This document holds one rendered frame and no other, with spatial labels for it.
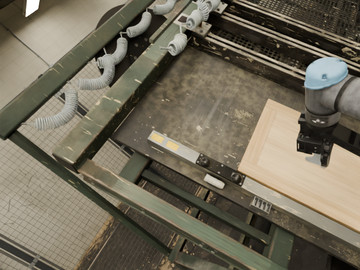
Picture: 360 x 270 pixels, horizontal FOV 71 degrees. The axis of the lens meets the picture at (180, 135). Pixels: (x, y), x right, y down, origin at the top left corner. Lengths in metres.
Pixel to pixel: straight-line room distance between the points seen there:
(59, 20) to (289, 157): 5.83
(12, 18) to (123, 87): 5.24
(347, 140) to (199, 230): 0.52
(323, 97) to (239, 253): 0.57
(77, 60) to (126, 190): 0.89
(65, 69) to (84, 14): 5.15
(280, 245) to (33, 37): 5.76
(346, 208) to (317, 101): 0.67
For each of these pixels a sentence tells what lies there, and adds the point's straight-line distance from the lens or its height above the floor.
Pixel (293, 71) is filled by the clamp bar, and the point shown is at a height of 1.34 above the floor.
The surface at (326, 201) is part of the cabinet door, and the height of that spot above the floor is 1.06.
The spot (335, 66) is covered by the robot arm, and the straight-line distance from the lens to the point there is 0.60.
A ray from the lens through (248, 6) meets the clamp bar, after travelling 1.77.
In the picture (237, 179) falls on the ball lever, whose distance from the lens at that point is 0.88.
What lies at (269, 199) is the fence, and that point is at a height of 1.25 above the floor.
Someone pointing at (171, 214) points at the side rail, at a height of 1.50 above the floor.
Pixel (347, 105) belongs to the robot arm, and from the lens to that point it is 0.58.
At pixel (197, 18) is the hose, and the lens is 1.32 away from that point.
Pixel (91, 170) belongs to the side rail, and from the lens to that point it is 0.99.
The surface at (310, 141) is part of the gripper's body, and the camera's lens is 0.74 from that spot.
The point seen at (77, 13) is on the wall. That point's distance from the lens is 6.61.
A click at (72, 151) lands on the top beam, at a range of 0.99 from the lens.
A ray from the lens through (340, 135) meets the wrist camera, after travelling 0.72.
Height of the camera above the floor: 1.96
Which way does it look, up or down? 20 degrees down
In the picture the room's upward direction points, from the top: 46 degrees counter-clockwise
